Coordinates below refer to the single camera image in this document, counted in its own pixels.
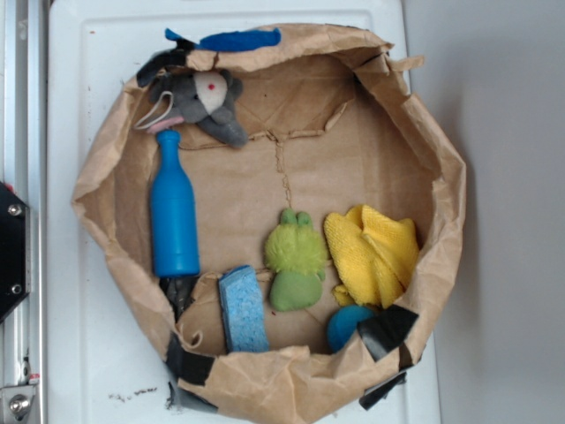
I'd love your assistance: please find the yellow cloth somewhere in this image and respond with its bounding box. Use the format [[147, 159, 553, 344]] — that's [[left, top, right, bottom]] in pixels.
[[323, 205, 419, 309]]

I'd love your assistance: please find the green plush frog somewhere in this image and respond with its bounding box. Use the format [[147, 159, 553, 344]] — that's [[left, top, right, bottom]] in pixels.
[[264, 208, 328, 312]]

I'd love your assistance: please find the brown paper bag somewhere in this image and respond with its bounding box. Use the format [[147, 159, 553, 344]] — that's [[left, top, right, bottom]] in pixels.
[[72, 24, 466, 423]]

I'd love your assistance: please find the blue plastic bottle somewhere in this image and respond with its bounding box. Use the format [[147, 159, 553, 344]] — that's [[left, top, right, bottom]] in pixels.
[[150, 130, 200, 277]]

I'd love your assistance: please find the light blue sponge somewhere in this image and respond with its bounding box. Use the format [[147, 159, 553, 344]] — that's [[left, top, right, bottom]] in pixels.
[[219, 265, 269, 352]]

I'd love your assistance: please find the blue felt ball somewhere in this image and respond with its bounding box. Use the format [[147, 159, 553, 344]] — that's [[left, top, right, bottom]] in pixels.
[[326, 305, 376, 352]]

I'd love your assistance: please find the grey plush elephant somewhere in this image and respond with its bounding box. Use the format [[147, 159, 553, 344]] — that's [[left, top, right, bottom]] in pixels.
[[134, 70, 248, 148]]

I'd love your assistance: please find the blue felt piece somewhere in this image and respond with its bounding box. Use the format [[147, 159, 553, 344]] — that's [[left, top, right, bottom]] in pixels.
[[164, 28, 282, 52]]

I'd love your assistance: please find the white plastic tray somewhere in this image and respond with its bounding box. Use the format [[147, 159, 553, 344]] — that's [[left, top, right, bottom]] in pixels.
[[46, 0, 442, 424]]

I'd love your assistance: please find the black metal bracket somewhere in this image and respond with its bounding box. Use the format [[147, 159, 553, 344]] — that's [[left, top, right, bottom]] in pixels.
[[0, 182, 31, 323]]

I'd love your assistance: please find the aluminium frame rail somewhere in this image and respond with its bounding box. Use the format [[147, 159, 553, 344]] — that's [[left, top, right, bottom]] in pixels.
[[1, 1, 49, 423]]

